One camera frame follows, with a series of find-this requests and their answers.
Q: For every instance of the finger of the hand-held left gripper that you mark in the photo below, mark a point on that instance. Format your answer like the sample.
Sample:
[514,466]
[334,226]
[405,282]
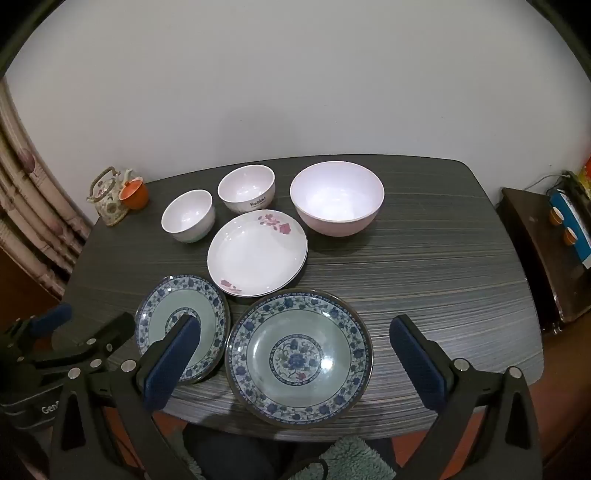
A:
[106,334]
[55,316]

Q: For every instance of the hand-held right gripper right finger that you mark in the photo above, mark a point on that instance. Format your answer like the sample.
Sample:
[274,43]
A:
[415,360]

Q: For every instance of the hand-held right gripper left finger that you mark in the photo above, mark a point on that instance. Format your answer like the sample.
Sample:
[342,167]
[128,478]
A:
[171,364]

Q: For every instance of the small blue patterned plate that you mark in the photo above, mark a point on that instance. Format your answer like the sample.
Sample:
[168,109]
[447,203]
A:
[166,304]

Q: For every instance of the large blue patterned plate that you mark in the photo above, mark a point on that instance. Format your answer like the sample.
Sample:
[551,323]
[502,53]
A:
[300,355]

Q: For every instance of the white plate with pink flowers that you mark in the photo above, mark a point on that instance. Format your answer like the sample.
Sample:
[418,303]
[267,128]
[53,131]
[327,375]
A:
[254,254]

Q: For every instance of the white bowl with blue base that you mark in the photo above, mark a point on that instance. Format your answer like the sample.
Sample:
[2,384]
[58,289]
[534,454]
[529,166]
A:
[187,217]

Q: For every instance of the large pink bowl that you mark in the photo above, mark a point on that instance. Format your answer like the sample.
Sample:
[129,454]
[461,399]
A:
[337,194]

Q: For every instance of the white bowl with pink base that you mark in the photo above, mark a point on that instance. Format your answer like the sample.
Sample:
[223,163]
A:
[247,187]

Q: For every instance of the brown wooden panel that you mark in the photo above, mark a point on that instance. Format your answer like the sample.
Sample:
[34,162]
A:
[5,281]

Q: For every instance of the beige patterned curtain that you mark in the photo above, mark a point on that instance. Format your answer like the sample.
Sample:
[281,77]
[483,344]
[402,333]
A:
[32,207]

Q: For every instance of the dark pants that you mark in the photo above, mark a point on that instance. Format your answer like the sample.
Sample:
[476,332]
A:
[240,457]

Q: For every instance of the floral ceramic teapot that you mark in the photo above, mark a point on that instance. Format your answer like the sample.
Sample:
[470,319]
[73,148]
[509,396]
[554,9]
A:
[107,203]

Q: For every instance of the orange ceramic cup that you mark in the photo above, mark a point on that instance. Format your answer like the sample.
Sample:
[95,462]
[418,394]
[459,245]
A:
[136,196]

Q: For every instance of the dark wooden cabinet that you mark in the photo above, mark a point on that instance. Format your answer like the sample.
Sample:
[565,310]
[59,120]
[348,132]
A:
[531,249]

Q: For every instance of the small orange cup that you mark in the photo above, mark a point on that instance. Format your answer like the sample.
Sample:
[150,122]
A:
[555,216]
[570,236]

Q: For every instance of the blue and white box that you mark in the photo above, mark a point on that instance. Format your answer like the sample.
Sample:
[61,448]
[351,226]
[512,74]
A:
[577,221]

